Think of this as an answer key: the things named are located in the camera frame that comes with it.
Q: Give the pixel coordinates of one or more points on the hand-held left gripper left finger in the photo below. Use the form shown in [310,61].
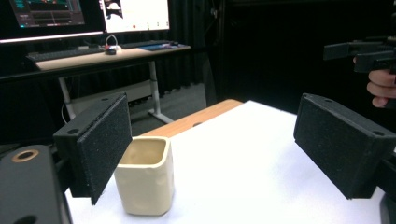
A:
[102,146]

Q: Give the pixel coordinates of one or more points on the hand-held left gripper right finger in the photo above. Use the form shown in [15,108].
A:
[339,146]

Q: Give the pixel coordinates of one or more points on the cream square ceramic cup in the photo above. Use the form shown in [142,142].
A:
[146,183]

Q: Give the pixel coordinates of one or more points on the black curtain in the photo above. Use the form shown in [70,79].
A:
[274,53]

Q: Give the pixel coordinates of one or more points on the wooden desk with white legs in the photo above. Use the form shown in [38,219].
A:
[93,59]

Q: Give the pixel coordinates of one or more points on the black computer mouse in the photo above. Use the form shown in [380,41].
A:
[110,51]

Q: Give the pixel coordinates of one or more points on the black keyboard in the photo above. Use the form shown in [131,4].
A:
[143,44]
[62,54]

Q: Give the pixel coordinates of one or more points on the white-screen monitor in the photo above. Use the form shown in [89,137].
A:
[137,14]

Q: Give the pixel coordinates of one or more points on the wide dark-screen monitor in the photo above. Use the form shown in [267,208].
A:
[46,15]

